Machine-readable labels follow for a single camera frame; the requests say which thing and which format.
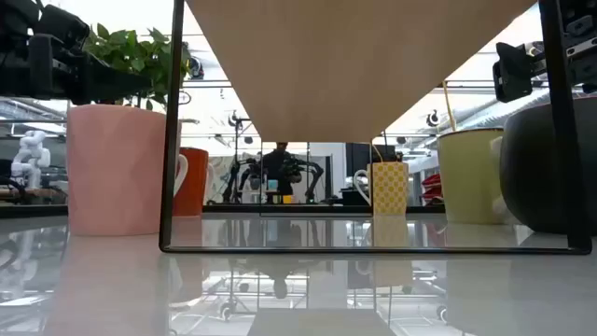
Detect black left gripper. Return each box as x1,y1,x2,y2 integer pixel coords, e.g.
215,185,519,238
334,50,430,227
27,33,155,106

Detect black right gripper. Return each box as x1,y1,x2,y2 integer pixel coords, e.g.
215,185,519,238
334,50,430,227
493,0,597,104

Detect pink mug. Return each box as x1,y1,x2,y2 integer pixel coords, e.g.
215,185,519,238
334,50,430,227
66,103,182,237

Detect black mug red inside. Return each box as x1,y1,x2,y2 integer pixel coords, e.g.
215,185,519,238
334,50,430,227
498,96,597,235

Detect pale yellow-green mug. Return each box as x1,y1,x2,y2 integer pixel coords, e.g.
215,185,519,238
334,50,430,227
437,127,517,226

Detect red mug white handle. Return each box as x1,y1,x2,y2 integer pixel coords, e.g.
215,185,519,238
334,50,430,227
173,147,216,218

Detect yellow checkered mug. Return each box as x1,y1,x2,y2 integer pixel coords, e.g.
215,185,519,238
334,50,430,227
353,161,410,217

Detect green potted plant black pot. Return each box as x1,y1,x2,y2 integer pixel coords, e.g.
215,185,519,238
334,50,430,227
82,21,193,112

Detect white humanoid robot figure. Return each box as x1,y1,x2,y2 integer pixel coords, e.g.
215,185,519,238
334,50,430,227
9,129,52,190

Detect red storage bins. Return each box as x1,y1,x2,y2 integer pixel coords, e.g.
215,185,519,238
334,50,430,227
421,172,443,206

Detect floral painted panel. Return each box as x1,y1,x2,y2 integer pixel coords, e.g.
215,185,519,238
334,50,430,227
208,155,237,205

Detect wooden board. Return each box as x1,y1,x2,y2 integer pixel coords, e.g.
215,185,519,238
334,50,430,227
158,0,593,256

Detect black monitor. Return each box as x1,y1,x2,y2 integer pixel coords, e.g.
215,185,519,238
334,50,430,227
345,142,398,178

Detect person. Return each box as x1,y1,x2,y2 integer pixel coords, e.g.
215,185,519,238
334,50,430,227
260,141,299,197

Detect yellow cable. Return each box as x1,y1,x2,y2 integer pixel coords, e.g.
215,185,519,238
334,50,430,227
440,79,457,133

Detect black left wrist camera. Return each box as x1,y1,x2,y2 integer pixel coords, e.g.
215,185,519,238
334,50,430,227
33,3,91,51

